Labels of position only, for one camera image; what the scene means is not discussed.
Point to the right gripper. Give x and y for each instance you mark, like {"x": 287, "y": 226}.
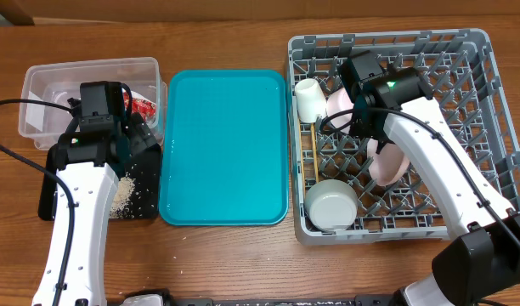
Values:
{"x": 362, "y": 131}

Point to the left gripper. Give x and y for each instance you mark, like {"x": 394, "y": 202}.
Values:
{"x": 141, "y": 135}

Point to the red snack wrapper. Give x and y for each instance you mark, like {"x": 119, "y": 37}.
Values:
{"x": 145, "y": 107}

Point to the pink bowl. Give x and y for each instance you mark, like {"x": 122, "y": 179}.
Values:
{"x": 337, "y": 102}

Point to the cream cup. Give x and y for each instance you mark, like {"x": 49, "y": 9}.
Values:
{"x": 311, "y": 102}

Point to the pink plate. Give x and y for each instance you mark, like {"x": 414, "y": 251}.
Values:
{"x": 389, "y": 165}

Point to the grey bowl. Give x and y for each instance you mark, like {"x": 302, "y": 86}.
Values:
{"x": 331, "y": 205}

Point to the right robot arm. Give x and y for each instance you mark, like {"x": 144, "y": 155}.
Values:
{"x": 483, "y": 256}

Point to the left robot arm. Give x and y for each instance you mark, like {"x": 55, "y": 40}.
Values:
{"x": 89, "y": 164}

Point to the black plastic tray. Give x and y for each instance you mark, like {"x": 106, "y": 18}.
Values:
{"x": 46, "y": 207}

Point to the grey plastic dish rack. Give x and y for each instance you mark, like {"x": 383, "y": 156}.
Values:
{"x": 460, "y": 68}

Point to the clear plastic bin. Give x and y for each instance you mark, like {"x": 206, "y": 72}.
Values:
{"x": 56, "y": 83}

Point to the teal plastic tray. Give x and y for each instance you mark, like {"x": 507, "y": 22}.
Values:
{"x": 225, "y": 156}

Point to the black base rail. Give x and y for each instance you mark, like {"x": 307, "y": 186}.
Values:
{"x": 168, "y": 300}

